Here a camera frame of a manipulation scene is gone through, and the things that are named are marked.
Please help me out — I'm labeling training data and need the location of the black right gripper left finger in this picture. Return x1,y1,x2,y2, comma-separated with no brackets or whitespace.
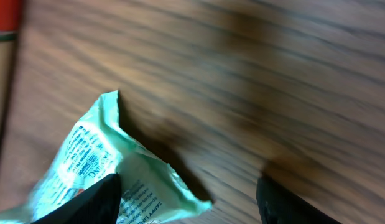
33,174,122,224

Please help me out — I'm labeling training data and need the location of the teal snack packet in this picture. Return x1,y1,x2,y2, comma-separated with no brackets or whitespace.
0,91,212,224

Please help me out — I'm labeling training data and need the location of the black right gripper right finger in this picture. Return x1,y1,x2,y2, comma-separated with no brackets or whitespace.
256,175,341,224

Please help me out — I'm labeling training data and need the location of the orange spaghetti packet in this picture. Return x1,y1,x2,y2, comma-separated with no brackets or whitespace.
0,0,25,147

